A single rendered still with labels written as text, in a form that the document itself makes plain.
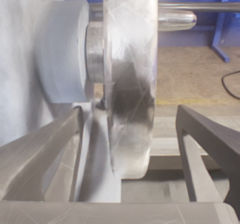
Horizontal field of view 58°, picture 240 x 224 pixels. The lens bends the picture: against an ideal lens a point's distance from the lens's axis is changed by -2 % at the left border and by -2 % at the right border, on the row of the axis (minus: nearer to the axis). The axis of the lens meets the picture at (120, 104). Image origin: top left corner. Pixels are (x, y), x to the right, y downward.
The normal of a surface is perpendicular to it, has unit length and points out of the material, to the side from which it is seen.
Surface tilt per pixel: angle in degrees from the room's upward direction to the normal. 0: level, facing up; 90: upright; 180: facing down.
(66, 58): 70
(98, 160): 0
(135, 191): 14
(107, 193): 0
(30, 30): 90
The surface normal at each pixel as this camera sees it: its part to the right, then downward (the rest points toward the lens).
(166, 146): -0.02, -0.12
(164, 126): -0.02, -0.82
